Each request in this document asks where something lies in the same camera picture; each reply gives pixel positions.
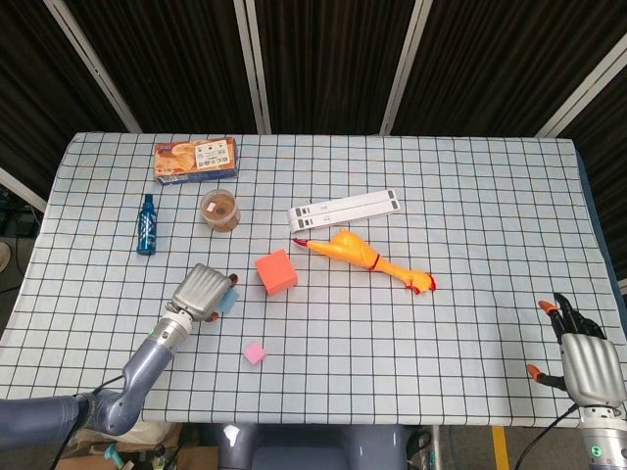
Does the metal table leg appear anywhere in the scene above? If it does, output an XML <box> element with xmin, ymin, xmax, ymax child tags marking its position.
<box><xmin>429</xmin><ymin>425</ymin><xmax>445</xmax><ymax>470</ymax></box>

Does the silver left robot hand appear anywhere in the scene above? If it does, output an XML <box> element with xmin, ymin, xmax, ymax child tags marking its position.
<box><xmin>169</xmin><ymin>262</ymin><xmax>240</xmax><ymax>323</ymax></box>

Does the white partition frame post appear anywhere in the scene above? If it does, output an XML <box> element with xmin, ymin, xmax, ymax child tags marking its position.
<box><xmin>379</xmin><ymin>0</ymin><xmax>432</xmax><ymax>136</ymax></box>
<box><xmin>534</xmin><ymin>33</ymin><xmax>627</xmax><ymax>138</ymax></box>
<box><xmin>0</xmin><ymin>166</ymin><xmax>49</xmax><ymax>212</ymax></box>
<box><xmin>232</xmin><ymin>0</ymin><xmax>272</xmax><ymax>134</ymax></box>
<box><xmin>42</xmin><ymin>0</ymin><xmax>143</xmax><ymax>134</ymax></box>

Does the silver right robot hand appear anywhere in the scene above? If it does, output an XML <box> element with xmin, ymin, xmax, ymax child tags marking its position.
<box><xmin>525</xmin><ymin>292</ymin><xmax>619</xmax><ymax>410</ymax></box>

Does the checkered light blue tablecloth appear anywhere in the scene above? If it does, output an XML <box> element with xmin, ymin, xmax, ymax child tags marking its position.
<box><xmin>0</xmin><ymin>130</ymin><xmax>627</xmax><ymax>428</ymax></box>

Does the blue-grey robot torso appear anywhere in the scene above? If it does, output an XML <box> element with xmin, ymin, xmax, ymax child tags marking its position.
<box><xmin>215</xmin><ymin>423</ymin><xmax>408</xmax><ymax>470</ymax></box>

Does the white plastic bag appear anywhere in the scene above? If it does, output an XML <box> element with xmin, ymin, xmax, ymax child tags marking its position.
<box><xmin>82</xmin><ymin>421</ymin><xmax>172</xmax><ymax>447</ymax></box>

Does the clear jar of rubber bands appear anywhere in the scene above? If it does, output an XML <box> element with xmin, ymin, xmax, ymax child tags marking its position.
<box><xmin>199</xmin><ymin>188</ymin><xmax>242</xmax><ymax>233</ymax></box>

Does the pink foam cube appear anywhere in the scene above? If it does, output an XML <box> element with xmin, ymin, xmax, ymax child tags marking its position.
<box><xmin>242</xmin><ymin>341</ymin><xmax>268</xmax><ymax>366</ymax></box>

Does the light blue foam cube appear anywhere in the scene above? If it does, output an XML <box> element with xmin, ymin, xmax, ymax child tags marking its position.
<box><xmin>215</xmin><ymin>287</ymin><xmax>241</xmax><ymax>314</ymax></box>

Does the yellow rubber chicken toy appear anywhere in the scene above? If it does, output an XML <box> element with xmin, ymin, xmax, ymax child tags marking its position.
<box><xmin>292</xmin><ymin>226</ymin><xmax>437</xmax><ymax>296</ymax></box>

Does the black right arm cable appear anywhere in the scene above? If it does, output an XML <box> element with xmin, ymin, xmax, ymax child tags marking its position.
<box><xmin>508</xmin><ymin>404</ymin><xmax>580</xmax><ymax>470</ymax></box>

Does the blue spray bottle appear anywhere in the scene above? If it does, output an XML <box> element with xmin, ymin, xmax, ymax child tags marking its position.
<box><xmin>136</xmin><ymin>193</ymin><xmax>160</xmax><ymax>257</ymax></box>

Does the orange foam cube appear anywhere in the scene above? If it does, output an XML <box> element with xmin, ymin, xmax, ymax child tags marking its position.
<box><xmin>254</xmin><ymin>248</ymin><xmax>300</xmax><ymax>298</ymax></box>

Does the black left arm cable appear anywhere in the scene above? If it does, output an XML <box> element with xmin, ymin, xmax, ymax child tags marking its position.
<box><xmin>48</xmin><ymin>374</ymin><xmax>124</xmax><ymax>470</ymax></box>

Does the orange biscuit box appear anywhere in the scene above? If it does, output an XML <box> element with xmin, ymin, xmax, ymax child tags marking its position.
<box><xmin>153</xmin><ymin>137</ymin><xmax>241</xmax><ymax>186</ymax></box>

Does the white power strip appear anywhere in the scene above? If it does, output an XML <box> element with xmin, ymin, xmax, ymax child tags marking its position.
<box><xmin>287</xmin><ymin>188</ymin><xmax>404</xmax><ymax>234</ymax></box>

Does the brown cardboard box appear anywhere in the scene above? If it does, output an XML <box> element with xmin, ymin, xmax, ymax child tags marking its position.
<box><xmin>51</xmin><ymin>425</ymin><xmax>219</xmax><ymax>470</ymax></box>

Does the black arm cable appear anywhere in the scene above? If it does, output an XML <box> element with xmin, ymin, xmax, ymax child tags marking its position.
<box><xmin>48</xmin><ymin>374</ymin><xmax>124</xmax><ymax>470</ymax></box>
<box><xmin>508</xmin><ymin>404</ymin><xmax>580</xmax><ymax>470</ymax></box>

